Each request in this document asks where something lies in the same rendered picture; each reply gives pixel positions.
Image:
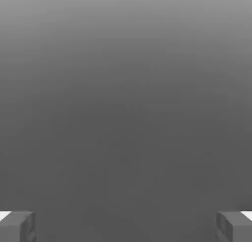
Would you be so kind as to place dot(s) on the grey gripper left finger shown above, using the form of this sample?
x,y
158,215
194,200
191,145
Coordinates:
x,y
15,226

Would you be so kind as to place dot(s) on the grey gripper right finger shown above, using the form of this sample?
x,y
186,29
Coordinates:
x,y
236,226

